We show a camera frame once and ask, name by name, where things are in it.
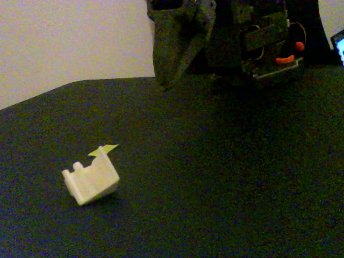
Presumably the white plastic block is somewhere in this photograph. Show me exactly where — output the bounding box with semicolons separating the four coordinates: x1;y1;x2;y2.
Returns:
61;146;120;206

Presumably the dark desk mat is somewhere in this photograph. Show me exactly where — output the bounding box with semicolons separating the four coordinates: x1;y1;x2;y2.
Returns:
0;66;344;258

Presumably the black office chair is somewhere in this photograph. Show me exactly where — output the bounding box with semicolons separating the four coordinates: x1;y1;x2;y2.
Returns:
284;0;335;67

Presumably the yellow-green tape marker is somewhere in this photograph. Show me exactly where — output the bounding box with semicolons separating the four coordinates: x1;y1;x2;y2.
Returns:
88;144;119;157

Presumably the laptop screen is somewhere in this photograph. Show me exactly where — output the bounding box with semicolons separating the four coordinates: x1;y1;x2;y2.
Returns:
330;28;344;67

